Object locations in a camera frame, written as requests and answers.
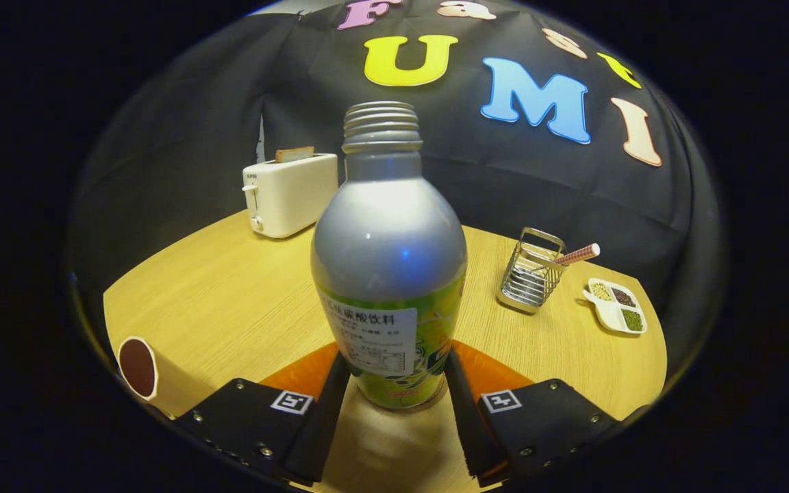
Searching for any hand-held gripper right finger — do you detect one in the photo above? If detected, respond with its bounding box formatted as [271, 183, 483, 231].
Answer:
[444, 340, 649, 488]

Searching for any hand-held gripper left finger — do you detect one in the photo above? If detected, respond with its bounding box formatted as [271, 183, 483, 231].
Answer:
[174, 342, 351, 488]

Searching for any beige cup with handle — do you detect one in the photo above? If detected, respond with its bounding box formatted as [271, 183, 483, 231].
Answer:
[117, 336, 217, 420]

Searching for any silver juice bottle green label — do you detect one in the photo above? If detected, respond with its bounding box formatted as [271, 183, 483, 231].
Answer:
[310, 101, 468, 412]

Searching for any wooden table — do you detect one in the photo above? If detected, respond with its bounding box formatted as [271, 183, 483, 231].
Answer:
[103, 209, 668, 493]

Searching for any white divided dish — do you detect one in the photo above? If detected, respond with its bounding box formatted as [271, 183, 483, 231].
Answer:
[582, 277, 648, 336]

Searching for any striped paper straw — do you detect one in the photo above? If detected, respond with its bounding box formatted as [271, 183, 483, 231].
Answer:
[553, 243, 601, 268]

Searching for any white toaster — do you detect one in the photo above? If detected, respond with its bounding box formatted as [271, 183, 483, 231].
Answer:
[242, 153, 339, 239]

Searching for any metal wire holder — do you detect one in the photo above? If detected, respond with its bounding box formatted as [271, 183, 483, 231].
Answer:
[496, 227, 567, 315]

